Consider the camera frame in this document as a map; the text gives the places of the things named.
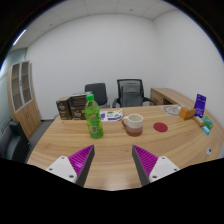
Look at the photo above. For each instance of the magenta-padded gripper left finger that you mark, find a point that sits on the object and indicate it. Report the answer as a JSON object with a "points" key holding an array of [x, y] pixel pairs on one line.
{"points": [[63, 166]]}

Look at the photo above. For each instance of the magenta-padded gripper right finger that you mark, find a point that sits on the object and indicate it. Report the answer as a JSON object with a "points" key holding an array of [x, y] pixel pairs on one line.
{"points": [[163, 166]]}

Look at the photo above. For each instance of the green drink bottle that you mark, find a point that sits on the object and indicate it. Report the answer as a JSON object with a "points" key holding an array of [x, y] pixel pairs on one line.
{"points": [[93, 120]]}

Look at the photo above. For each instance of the flat round red coaster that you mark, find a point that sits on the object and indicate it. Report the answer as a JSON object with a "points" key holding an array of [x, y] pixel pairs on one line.
{"points": [[160, 127]]}

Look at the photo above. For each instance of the small white round disc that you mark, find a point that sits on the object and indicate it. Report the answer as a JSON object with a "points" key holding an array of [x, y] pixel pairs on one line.
{"points": [[209, 151]]}

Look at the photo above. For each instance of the cream and brown mug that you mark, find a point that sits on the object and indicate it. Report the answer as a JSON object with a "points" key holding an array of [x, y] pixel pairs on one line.
{"points": [[134, 125]]}

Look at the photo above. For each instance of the small tan box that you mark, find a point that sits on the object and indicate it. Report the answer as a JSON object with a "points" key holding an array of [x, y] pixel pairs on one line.
{"points": [[198, 121]]}

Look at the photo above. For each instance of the black leather armchair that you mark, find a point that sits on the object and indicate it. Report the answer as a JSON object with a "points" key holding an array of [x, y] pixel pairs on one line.
{"points": [[11, 141]]}

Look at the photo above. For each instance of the orange-brown box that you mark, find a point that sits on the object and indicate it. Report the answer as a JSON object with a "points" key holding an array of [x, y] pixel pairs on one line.
{"points": [[186, 113]]}

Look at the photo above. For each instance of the green flat box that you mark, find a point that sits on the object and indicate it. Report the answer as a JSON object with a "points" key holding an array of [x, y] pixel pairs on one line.
{"points": [[207, 122]]}

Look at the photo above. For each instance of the dark brown cardboard box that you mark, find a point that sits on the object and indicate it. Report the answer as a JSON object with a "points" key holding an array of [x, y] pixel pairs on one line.
{"points": [[77, 105]]}

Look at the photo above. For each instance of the wooden shelf cabinet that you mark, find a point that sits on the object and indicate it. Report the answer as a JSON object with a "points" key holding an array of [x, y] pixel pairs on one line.
{"points": [[25, 113]]}

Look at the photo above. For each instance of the white printed sticker sheet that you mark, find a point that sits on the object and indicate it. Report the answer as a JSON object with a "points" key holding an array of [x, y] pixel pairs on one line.
{"points": [[111, 115]]}

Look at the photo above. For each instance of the wooden side desk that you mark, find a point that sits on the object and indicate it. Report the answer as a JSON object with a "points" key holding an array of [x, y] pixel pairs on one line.
{"points": [[168, 95]]}

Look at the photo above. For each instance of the purple package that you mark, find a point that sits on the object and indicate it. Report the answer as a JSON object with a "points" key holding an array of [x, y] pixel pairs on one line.
{"points": [[200, 105]]}

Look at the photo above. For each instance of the black mesh office chair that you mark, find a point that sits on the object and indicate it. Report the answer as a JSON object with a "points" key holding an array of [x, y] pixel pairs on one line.
{"points": [[130, 93]]}

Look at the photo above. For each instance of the dark padded office chair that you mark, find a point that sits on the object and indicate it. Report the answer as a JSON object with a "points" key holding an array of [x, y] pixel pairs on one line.
{"points": [[96, 91]]}

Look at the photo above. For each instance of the long ceiling light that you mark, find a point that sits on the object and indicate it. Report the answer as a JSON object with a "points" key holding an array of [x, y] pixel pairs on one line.
{"points": [[19, 37]]}

